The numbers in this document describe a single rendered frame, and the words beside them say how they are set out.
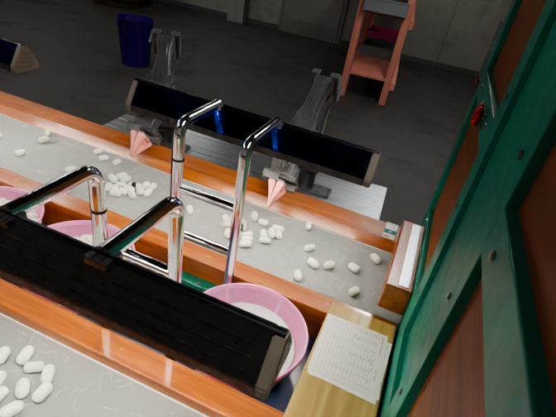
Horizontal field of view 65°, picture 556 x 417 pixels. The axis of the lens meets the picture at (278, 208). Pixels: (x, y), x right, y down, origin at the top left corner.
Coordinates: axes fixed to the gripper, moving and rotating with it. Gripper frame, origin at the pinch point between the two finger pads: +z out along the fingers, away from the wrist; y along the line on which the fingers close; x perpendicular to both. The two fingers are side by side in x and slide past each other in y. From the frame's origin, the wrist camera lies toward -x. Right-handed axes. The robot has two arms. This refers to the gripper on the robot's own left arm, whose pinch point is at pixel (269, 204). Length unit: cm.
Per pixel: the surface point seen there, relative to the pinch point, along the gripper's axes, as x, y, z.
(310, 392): -29, 30, 39
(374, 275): 3.1, 33.8, 7.7
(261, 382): -66, 25, 38
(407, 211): 177, 44, -82
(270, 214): 9.8, -1.2, -0.1
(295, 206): 11.4, 4.9, -5.8
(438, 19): 464, 5, -529
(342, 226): 11.1, 20.4, -4.7
